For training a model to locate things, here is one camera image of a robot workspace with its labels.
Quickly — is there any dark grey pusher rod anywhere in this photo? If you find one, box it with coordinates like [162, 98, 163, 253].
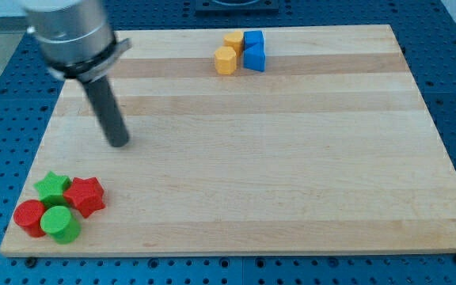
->
[82, 76, 130, 147]

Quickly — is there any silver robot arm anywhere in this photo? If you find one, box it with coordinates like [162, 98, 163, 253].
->
[19, 0, 131, 147]

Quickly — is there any red star block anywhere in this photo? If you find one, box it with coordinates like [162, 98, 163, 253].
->
[63, 177, 105, 219]

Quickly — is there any green star block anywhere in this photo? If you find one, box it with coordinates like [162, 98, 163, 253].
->
[33, 171, 71, 208]

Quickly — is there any yellow hexagon block front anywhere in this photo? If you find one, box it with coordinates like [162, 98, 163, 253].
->
[214, 46, 237, 75]

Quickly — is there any yellow hexagon block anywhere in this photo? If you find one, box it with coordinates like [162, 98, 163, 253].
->
[214, 46, 237, 75]
[223, 30, 244, 57]

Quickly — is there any green cylinder block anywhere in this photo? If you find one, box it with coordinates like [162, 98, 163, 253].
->
[40, 206, 81, 245]

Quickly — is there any red cylinder block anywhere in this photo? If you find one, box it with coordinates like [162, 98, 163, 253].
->
[13, 199, 46, 238]

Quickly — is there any yellow hexagon block rear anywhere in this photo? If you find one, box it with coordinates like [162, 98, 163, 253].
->
[223, 30, 244, 57]

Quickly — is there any blue triangle block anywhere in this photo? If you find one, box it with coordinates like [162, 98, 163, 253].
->
[243, 43, 266, 72]

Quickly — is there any blue cube block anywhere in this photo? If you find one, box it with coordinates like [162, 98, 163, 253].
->
[243, 30, 264, 50]

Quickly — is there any wooden board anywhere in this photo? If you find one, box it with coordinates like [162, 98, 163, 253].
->
[0, 25, 456, 257]

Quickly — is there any black mount plate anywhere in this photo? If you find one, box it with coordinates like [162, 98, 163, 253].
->
[193, 0, 280, 14]

